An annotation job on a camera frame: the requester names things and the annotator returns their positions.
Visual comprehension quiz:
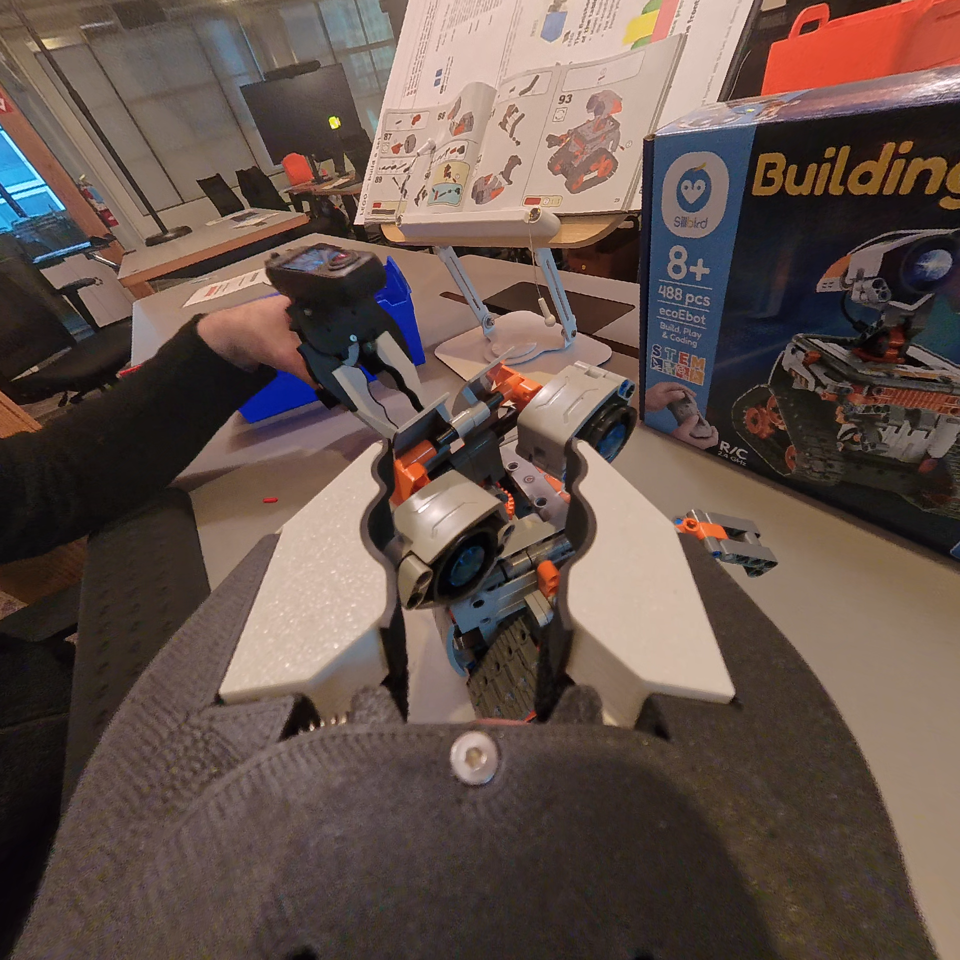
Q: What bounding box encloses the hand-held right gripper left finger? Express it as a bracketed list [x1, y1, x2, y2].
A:
[221, 443, 409, 706]

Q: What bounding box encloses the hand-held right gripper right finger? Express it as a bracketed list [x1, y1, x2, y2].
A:
[564, 443, 738, 711]

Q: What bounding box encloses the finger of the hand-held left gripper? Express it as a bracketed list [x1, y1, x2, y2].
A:
[324, 365, 397, 442]
[365, 330, 432, 417]

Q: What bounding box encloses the grey orange tracked toy robot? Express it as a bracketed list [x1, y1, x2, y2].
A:
[447, 548, 574, 724]

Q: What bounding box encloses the grey orange toy robot arm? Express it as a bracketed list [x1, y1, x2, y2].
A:
[390, 473, 508, 609]
[515, 360, 639, 469]

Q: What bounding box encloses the person's left forearm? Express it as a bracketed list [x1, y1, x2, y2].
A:
[0, 315, 274, 564]

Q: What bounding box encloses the person's left hand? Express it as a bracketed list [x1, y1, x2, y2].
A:
[195, 294, 319, 379]

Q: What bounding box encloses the blue plastic bin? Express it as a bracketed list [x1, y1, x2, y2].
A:
[237, 258, 430, 424]

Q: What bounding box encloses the small grey orange claw piece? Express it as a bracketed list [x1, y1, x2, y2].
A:
[675, 510, 780, 580]

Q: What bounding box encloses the white articulated holder stand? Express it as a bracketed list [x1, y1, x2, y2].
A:
[383, 207, 619, 370]

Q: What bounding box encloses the grey office desk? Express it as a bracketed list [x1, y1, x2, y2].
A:
[117, 210, 310, 298]

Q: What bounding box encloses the black perforated foam mat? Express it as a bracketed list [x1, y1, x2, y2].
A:
[60, 488, 214, 804]

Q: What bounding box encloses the black computer monitor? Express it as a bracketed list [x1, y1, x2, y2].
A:
[240, 63, 366, 169]

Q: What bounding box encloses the white instruction booklet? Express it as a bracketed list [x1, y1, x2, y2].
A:
[360, 0, 759, 223]

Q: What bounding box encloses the black office chair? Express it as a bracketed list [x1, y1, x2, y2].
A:
[0, 248, 139, 409]

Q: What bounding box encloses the blue robot kit box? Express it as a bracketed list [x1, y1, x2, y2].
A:
[638, 68, 960, 559]

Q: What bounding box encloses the orange plastic crate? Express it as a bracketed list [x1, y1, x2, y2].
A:
[762, 0, 960, 97]

